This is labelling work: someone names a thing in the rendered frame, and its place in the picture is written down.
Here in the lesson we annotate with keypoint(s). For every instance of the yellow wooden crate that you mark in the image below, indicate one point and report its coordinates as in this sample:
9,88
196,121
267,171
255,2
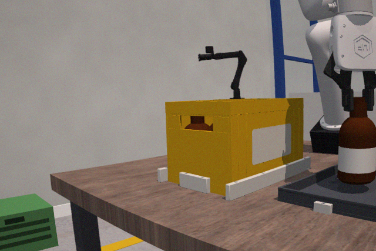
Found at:
248,138

